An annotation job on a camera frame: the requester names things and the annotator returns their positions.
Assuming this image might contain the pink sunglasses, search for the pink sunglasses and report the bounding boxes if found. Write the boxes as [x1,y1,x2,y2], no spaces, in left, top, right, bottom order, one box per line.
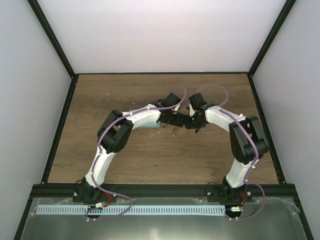
[171,126,179,137]

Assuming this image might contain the grey sunglasses case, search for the grey sunglasses case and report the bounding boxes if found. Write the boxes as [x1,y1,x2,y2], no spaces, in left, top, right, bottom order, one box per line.
[127,110,161,130]

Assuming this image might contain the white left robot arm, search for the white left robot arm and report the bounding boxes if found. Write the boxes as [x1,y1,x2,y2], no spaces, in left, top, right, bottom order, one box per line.
[76,98,183,202]

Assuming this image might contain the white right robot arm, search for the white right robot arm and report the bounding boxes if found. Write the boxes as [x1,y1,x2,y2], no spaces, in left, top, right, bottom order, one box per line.
[186,104,269,202]

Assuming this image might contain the black enclosure frame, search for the black enclosure frame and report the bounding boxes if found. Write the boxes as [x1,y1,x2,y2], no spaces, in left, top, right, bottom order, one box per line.
[12,0,315,240]

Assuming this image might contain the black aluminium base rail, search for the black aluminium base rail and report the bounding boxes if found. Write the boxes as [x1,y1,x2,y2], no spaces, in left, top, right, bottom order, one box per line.
[29,183,299,204]

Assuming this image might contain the light blue slotted cable duct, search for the light blue slotted cable duct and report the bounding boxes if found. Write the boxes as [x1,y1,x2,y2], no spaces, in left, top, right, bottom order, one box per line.
[36,204,226,216]

